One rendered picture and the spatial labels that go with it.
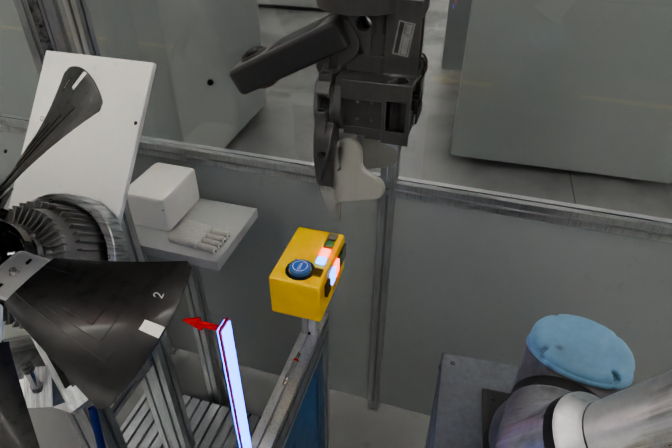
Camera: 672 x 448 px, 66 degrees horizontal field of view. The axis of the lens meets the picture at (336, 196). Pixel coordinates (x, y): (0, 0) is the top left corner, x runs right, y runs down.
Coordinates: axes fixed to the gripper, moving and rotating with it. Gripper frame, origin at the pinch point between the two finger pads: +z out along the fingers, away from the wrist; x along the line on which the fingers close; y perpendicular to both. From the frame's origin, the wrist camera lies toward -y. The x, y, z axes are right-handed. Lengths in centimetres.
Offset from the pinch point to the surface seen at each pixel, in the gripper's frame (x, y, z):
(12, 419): -12, -48, 43
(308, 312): 21.4, -11.9, 42.7
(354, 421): 64, -12, 143
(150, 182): 56, -69, 46
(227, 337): -0.4, -15.2, 26.0
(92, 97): 15.0, -41.1, 1.0
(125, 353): -5.5, -28.2, 28.0
